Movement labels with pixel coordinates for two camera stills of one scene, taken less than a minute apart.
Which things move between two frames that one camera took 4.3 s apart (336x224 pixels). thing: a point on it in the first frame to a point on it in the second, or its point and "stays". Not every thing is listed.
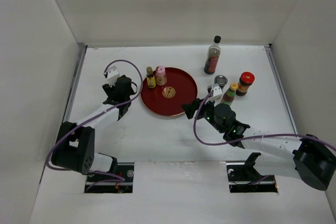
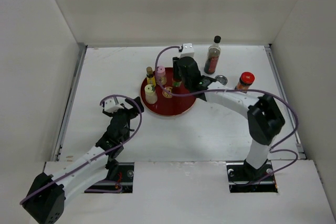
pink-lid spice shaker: (160, 77) stays
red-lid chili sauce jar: (245, 80) stays
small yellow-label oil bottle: (151, 80) stays
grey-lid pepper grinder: (222, 81) stays
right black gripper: (190, 108) to (176, 66)
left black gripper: (109, 89) to (130, 112)
